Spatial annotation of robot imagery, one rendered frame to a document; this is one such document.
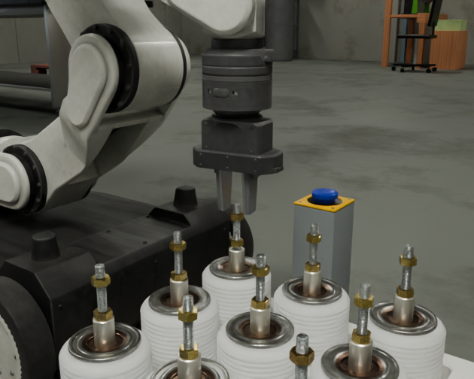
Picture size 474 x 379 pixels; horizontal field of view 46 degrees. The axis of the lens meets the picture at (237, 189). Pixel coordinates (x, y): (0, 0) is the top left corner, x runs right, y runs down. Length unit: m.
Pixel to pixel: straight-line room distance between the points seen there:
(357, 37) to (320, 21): 0.80
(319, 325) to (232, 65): 0.33
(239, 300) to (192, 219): 0.42
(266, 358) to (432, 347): 0.18
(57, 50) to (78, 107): 2.69
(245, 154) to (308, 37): 10.41
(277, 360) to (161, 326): 0.15
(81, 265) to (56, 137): 0.26
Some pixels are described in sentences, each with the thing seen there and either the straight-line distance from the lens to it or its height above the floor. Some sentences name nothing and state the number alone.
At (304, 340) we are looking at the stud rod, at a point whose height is 0.34.
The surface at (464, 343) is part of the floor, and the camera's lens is 1.18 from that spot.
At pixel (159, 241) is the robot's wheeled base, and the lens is 1.06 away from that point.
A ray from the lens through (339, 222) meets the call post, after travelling 0.86.
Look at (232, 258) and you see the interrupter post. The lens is 0.77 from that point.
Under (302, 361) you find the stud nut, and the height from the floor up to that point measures 0.32.
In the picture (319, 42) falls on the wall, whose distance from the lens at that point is 10.99.
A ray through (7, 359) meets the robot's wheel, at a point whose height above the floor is 0.08.
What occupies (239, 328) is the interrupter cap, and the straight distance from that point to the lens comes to 0.64.
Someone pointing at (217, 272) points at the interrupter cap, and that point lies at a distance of 0.77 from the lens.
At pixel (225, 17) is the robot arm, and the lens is 0.66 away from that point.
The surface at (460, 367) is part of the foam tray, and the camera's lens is 0.76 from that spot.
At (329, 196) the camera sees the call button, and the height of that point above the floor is 0.33.
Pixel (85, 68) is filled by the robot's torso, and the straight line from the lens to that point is 0.93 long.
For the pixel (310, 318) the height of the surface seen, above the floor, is 0.24.
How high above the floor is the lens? 0.57
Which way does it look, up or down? 16 degrees down
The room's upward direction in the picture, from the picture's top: straight up
